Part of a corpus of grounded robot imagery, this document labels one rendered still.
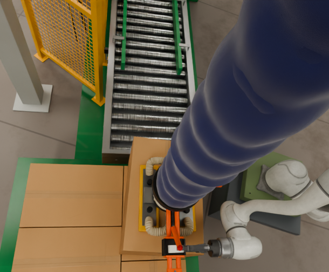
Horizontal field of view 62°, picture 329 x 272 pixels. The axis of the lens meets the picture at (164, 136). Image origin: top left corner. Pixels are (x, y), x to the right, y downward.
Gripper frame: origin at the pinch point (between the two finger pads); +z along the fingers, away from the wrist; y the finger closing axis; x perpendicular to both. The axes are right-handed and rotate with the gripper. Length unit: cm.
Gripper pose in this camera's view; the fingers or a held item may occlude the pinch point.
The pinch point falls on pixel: (174, 249)
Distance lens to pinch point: 131.9
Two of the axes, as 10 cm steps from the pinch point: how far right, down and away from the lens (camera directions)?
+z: -9.8, -0.6, -2.0
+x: -0.3, -9.1, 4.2
